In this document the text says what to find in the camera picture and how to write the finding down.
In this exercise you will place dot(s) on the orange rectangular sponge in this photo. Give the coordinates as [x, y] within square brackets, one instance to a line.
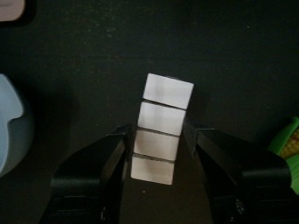
[10, 8]

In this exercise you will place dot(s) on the white segmented toy bar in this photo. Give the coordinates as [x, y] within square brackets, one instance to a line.
[159, 131]

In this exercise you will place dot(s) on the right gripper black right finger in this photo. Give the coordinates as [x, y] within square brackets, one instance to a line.
[234, 169]

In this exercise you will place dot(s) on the light blue toy pot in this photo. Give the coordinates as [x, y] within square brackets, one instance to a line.
[11, 131]

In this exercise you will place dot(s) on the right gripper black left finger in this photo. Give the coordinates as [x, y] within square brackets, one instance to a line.
[98, 163]

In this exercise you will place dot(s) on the green yellow toy corn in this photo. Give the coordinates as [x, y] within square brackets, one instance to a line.
[289, 145]

